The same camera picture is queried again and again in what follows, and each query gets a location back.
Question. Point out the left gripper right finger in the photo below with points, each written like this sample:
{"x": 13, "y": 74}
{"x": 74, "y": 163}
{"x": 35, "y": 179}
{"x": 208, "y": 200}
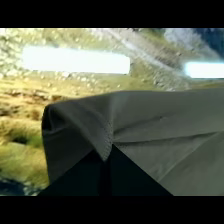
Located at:
{"x": 133, "y": 180}

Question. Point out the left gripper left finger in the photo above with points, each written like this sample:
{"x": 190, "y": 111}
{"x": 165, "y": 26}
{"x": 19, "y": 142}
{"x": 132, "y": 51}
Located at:
{"x": 81, "y": 180}

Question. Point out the beige shirt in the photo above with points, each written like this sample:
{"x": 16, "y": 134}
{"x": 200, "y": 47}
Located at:
{"x": 160, "y": 133}

